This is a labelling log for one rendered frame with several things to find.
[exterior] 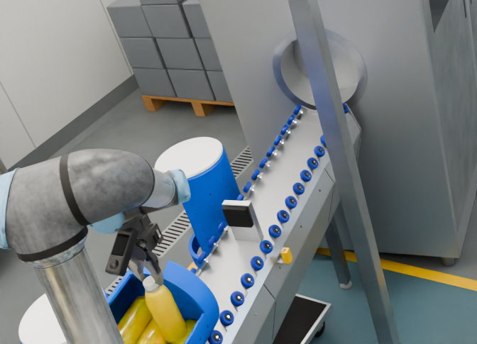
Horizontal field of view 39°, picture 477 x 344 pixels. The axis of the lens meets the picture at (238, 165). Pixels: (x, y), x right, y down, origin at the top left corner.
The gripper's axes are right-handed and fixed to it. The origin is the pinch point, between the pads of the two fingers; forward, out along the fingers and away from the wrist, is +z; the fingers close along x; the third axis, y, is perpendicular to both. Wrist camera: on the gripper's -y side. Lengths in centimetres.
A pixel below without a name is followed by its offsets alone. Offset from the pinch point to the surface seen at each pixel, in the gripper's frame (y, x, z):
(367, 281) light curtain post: 65, -26, 61
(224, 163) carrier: 86, 30, 26
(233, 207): 51, 6, 18
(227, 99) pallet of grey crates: 277, 150, 108
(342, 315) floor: 103, 9, 125
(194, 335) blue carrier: -2.2, -8.4, 15.3
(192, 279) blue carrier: 8.7, -5.1, 6.9
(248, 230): 51, 4, 28
